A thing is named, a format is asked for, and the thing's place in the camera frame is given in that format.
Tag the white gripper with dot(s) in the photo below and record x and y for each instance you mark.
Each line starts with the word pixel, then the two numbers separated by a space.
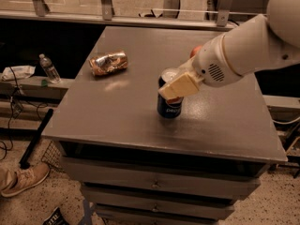
pixel 212 62

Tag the blue pepsi can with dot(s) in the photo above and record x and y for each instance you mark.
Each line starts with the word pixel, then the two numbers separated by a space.
pixel 168 108

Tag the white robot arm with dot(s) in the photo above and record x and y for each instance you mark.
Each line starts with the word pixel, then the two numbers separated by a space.
pixel 265 42

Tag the crushed orange can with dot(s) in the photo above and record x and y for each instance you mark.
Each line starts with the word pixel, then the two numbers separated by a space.
pixel 108 63

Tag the red apple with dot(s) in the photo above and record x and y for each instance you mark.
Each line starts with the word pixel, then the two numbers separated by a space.
pixel 195 50

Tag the metal window railing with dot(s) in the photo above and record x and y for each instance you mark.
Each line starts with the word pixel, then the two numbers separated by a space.
pixel 217 15

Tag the grey drawer cabinet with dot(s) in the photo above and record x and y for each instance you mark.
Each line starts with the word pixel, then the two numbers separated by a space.
pixel 134 165

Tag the clear plastic water bottle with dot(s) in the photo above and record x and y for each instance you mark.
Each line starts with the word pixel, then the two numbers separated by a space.
pixel 49 68

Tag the white crumpled bag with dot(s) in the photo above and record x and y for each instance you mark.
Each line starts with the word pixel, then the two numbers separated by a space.
pixel 17 72

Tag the black stick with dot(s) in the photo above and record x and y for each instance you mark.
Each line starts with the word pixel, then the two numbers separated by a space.
pixel 24 164

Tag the tan sneaker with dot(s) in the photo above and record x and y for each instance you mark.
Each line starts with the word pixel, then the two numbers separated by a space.
pixel 13 183

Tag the black printed packet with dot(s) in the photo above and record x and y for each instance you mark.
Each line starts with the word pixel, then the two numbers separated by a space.
pixel 56 218

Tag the wire mesh basket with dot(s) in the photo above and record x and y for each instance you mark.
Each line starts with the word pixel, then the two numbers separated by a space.
pixel 51 157

